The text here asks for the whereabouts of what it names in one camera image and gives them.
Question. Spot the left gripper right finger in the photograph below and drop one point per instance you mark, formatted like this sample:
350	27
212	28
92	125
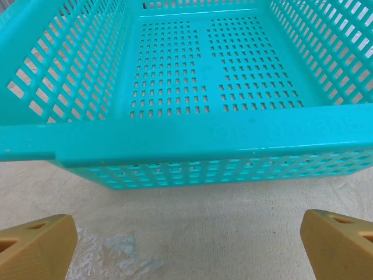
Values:
344	251

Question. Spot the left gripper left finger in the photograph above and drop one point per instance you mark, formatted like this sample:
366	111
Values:
35	251

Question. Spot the teal plastic basket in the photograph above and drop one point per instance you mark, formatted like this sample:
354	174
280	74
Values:
186	140

